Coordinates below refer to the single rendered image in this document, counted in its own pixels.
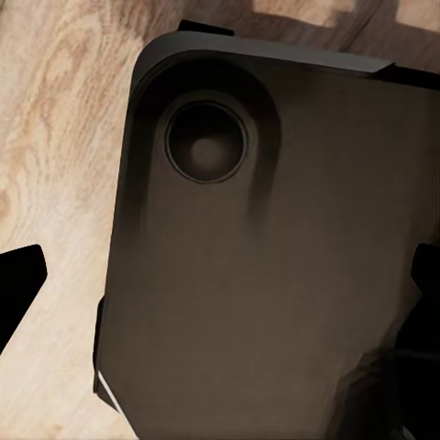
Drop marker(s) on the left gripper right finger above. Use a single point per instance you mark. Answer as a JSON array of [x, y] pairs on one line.
[[426, 273]]

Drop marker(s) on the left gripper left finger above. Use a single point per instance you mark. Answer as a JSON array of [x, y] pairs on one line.
[[22, 273]]

